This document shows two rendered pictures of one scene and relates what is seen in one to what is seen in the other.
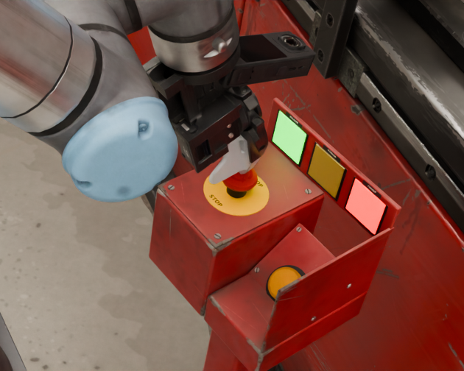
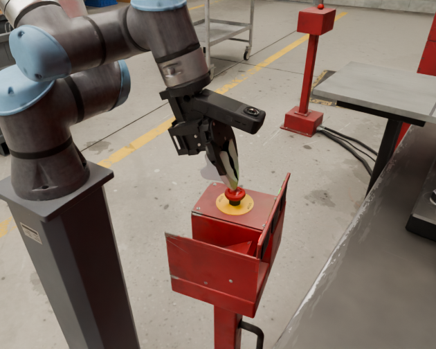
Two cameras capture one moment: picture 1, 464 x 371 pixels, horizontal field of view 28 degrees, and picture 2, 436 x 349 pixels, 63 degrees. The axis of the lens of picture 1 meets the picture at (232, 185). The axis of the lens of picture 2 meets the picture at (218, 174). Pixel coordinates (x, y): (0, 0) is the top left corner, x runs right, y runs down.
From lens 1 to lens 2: 74 cm
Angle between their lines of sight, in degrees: 52
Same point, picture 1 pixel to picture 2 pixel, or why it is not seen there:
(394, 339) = not seen: outside the picture
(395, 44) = (385, 182)
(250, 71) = (205, 106)
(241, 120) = (201, 136)
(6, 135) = (337, 221)
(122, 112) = (23, 27)
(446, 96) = (371, 217)
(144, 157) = (23, 52)
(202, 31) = (158, 56)
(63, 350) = (268, 302)
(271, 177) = (258, 210)
